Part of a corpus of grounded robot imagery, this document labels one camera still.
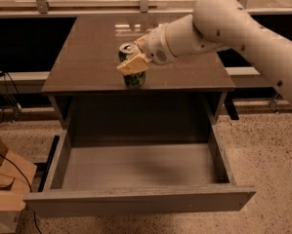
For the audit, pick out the brown cardboard box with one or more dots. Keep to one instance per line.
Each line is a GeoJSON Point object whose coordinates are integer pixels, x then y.
{"type": "Point", "coordinates": [16, 175]}

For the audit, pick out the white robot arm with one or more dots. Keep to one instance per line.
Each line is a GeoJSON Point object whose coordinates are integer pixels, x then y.
{"type": "Point", "coordinates": [212, 26]}

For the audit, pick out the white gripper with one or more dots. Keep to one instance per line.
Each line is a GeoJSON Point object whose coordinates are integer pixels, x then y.
{"type": "Point", "coordinates": [155, 47]}

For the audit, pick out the grey drawer cabinet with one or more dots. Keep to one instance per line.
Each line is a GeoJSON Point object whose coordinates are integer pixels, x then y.
{"type": "Point", "coordinates": [99, 106]}

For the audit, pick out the green soda can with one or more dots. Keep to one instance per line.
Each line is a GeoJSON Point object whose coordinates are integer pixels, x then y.
{"type": "Point", "coordinates": [132, 65]}

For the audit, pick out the open grey top drawer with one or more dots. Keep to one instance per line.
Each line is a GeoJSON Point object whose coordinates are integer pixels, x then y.
{"type": "Point", "coordinates": [94, 174]}

